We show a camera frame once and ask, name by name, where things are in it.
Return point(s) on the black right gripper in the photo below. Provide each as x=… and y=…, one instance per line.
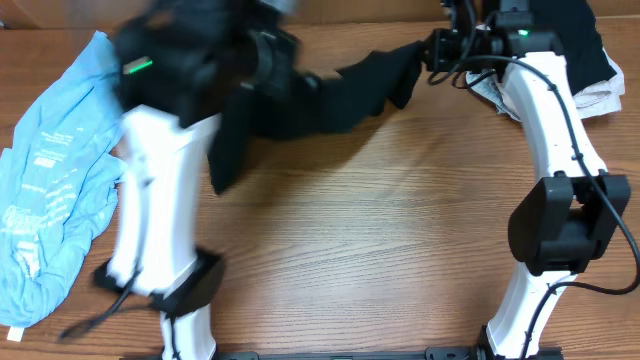
x=438, y=44

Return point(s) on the dark navy folded garment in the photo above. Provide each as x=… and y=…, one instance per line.
x=575, y=24

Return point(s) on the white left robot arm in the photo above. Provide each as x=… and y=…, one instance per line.
x=155, y=254

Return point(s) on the black t-shirt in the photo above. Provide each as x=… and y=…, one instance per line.
x=314, y=106

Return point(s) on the beige crumpled shorts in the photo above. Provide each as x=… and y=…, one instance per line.
x=596, y=100

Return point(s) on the light blue t-shirt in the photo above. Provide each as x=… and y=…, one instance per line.
x=58, y=185

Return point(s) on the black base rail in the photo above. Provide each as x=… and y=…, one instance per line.
x=350, y=355

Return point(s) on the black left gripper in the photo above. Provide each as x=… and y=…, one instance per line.
x=283, y=54

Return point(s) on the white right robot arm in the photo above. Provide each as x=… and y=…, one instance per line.
x=569, y=217

